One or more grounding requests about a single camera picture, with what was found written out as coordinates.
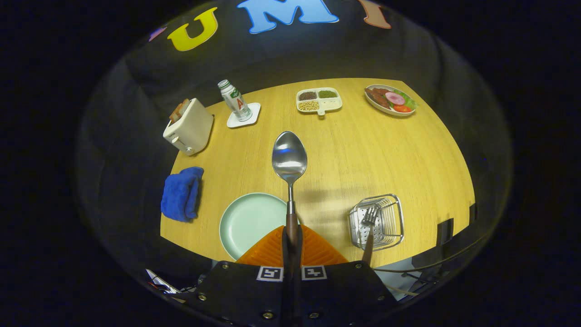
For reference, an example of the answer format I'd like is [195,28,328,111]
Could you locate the blue cloth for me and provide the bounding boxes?
[161,167,205,223]

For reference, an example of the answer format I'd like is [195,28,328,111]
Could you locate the white toaster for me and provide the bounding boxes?
[163,98,214,156]

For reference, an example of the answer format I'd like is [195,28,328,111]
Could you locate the pale green plate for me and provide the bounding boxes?
[219,193,291,261]

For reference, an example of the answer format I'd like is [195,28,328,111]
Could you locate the white divided dish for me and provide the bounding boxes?
[296,87,343,116]

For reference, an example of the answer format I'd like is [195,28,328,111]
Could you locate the metal fork with brown handle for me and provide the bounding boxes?
[361,205,381,266]

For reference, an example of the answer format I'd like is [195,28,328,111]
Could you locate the white square coaster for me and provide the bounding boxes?
[226,102,261,129]

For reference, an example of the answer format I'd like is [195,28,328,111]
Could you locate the green lettuce leaf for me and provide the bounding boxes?
[395,89,417,109]

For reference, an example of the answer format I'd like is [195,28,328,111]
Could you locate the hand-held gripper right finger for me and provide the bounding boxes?
[290,224,400,327]

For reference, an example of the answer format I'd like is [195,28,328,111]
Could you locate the metal spoon with brown handle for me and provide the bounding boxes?
[271,131,308,248]

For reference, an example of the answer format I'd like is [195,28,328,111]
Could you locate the white food plate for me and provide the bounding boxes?
[364,84,418,117]

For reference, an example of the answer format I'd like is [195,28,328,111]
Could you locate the white drink bottle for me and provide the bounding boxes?
[217,79,253,122]

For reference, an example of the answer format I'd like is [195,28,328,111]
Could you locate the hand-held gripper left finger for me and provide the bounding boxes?
[184,225,293,327]

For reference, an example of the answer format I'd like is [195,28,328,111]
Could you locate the metal wire basket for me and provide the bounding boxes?
[349,193,405,252]

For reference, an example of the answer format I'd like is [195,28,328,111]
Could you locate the brown meat slices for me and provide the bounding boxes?
[366,88,392,109]

